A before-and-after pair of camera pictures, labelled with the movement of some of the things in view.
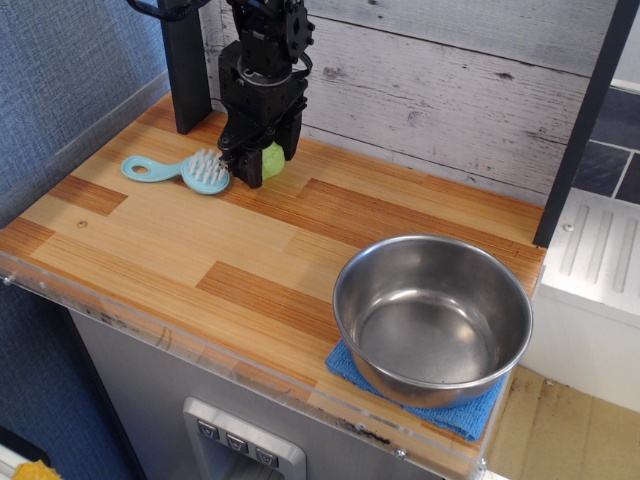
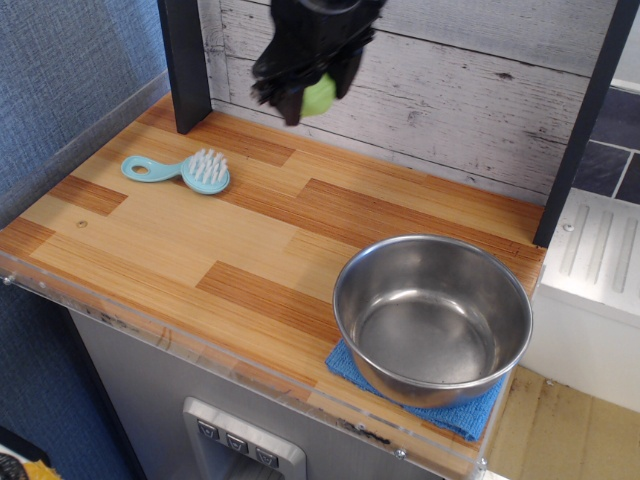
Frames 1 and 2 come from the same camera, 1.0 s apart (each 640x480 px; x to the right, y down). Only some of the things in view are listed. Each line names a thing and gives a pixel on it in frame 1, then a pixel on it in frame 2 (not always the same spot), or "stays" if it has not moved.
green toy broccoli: (273, 161) -> (318, 97)
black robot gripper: (251, 112) -> (306, 40)
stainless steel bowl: (431, 321) stays
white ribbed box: (585, 330) stays
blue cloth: (466, 418) stays
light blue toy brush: (202, 171) stays
